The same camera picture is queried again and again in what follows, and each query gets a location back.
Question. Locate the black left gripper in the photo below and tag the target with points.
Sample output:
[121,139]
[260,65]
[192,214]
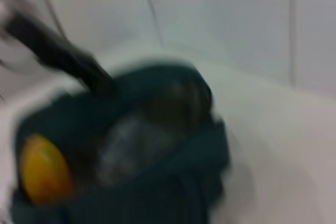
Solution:
[50,48]

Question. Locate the dark teal lunch bag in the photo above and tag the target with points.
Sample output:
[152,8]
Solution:
[197,161]

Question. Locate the clear lunch box blue lid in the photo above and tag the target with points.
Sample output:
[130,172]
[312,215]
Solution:
[136,150]

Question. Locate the yellow banana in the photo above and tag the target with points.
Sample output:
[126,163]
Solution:
[44,171]

